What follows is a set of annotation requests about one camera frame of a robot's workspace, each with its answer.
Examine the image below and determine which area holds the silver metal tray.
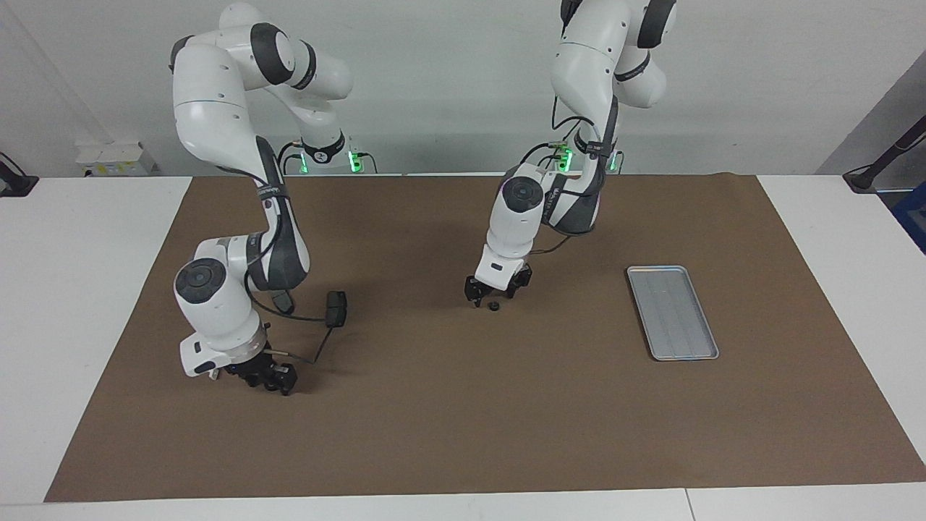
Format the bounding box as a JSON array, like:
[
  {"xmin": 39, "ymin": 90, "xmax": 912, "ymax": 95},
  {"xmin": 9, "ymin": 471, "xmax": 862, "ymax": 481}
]
[{"xmin": 626, "ymin": 265, "xmax": 721, "ymax": 362}]

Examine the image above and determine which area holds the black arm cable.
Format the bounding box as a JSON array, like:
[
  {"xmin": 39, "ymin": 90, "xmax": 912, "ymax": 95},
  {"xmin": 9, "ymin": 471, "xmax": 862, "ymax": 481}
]
[
  {"xmin": 245, "ymin": 271, "xmax": 335, "ymax": 364},
  {"xmin": 532, "ymin": 90, "xmax": 619, "ymax": 258}
]

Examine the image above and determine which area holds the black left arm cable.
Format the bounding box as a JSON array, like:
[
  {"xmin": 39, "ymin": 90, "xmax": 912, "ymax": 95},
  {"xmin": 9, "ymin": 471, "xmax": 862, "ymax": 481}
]
[{"xmin": 532, "ymin": 90, "xmax": 619, "ymax": 258}]

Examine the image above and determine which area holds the black clamp mount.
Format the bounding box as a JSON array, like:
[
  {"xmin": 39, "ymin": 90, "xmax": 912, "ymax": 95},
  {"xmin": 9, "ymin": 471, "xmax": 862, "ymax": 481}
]
[{"xmin": 0, "ymin": 151, "xmax": 39, "ymax": 198}]

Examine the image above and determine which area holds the black stand with pole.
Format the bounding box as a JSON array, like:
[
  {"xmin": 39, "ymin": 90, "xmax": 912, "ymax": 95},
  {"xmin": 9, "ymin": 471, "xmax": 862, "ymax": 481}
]
[{"xmin": 843, "ymin": 114, "xmax": 926, "ymax": 193}]

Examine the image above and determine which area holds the black base cable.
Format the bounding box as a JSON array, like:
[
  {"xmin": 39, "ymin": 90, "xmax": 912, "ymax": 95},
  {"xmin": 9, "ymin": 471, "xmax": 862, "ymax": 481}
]
[{"xmin": 516, "ymin": 140, "xmax": 572, "ymax": 174}]

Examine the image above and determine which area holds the brown table mat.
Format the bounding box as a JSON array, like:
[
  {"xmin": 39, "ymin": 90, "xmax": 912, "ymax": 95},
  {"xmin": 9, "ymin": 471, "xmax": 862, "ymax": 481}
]
[{"xmin": 43, "ymin": 172, "xmax": 926, "ymax": 504}]

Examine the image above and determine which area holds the blue crate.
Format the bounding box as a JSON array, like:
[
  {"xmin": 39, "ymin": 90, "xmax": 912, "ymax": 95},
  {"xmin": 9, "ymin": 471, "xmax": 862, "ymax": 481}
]
[{"xmin": 891, "ymin": 181, "xmax": 926, "ymax": 255}]

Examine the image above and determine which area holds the white power strip box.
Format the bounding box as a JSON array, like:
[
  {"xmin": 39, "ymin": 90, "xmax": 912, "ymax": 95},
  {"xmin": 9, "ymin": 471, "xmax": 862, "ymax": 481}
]
[{"xmin": 75, "ymin": 141, "xmax": 161, "ymax": 179}]

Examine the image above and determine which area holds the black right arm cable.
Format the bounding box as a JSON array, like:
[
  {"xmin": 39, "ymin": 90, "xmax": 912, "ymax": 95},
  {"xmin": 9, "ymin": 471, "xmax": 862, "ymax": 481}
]
[{"xmin": 245, "ymin": 271, "xmax": 335, "ymax": 364}]

